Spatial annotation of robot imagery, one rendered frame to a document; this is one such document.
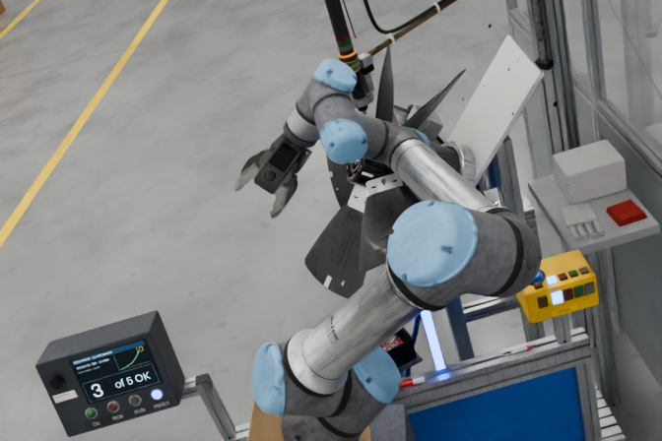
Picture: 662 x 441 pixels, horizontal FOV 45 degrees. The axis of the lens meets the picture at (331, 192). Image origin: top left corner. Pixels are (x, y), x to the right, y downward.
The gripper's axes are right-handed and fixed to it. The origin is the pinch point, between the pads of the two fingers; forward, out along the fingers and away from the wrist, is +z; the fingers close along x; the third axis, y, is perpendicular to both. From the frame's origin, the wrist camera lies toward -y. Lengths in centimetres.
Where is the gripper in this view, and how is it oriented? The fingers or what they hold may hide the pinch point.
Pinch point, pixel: (254, 203)
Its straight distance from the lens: 162.8
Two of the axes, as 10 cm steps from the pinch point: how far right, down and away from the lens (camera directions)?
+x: -8.0, -6.0, 0.3
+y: 3.7, -4.5, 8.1
